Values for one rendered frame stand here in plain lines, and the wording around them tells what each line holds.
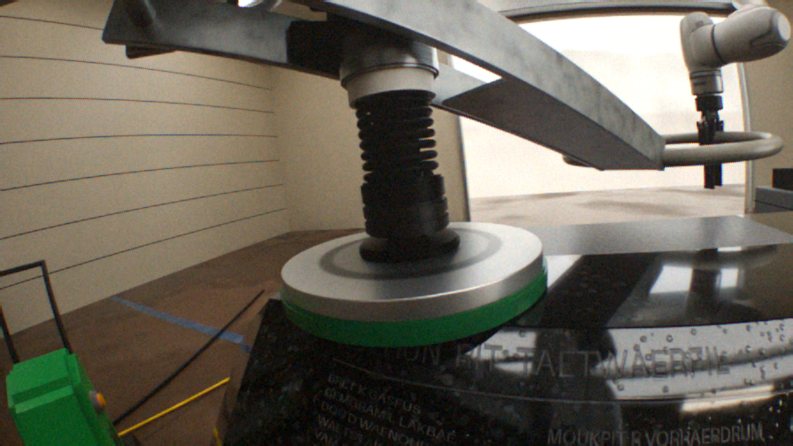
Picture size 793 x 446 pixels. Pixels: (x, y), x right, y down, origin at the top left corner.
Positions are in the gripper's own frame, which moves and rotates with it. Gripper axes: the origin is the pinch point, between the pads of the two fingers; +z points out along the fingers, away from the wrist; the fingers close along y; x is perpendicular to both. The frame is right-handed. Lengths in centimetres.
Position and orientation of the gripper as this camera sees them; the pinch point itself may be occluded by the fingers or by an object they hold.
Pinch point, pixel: (712, 174)
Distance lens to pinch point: 100.6
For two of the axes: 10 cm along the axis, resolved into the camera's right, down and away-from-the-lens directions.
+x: 1.9, 1.6, -9.7
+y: -9.7, 2.0, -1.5
